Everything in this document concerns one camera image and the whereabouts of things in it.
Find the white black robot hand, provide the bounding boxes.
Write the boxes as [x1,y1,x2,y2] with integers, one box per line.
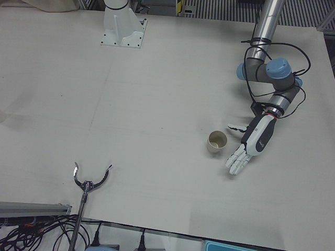
[225,116,277,175]

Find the beige smooth paper cup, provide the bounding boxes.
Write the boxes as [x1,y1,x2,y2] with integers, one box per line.
[206,130,229,157]

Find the blue plastic box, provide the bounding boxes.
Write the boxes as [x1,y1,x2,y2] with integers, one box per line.
[203,240,263,251]

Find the metal reacher claw tool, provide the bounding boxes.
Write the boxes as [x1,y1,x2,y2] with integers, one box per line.
[68,161,114,251]

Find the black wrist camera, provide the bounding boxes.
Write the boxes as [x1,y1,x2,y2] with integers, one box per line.
[250,100,266,116]

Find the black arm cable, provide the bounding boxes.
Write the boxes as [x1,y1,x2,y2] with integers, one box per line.
[240,38,313,117]

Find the black power plug cable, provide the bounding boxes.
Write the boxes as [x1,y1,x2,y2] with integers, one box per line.
[92,221,103,247]
[138,228,147,248]

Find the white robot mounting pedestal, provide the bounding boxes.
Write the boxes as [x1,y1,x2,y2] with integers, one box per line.
[100,0,148,51]

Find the aluminium profile post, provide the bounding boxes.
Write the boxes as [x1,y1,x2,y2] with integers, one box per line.
[0,201,73,218]

